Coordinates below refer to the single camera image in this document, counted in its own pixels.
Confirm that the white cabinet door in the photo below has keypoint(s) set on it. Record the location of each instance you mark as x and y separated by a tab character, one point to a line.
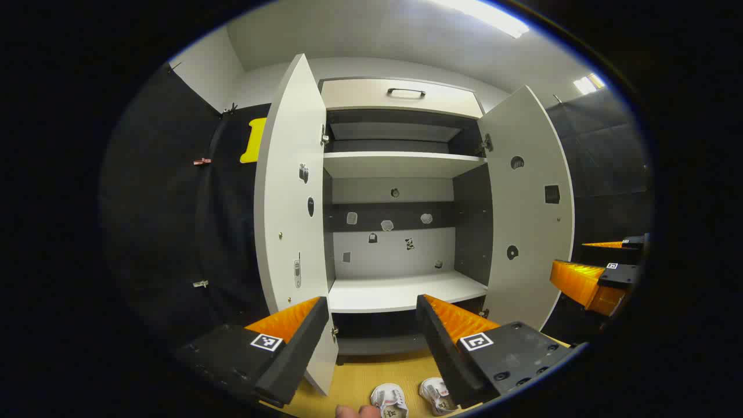
528	220
284	203

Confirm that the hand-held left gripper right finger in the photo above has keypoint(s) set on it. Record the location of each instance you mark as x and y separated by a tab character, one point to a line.
444	354

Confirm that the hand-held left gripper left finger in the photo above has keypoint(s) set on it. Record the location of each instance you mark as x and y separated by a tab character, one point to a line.
296	354

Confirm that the white canvas shoe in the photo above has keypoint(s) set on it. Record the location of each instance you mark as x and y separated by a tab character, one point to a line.
390	400
438	396

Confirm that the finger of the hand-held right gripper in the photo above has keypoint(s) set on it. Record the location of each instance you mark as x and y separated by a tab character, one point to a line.
633	242
618	276

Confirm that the small ceiling light panel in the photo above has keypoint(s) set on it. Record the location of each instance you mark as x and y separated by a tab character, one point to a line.
588	84

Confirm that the long ceiling light panel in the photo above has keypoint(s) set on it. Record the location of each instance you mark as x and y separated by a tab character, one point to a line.
482	14

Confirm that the white shoe cabinet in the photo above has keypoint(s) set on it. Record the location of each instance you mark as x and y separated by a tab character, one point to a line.
400	293

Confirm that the red clip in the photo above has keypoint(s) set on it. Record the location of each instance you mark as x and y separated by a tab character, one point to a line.
202	161

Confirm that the black backdrop cloth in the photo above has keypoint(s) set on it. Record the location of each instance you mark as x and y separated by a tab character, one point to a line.
162	232
603	162

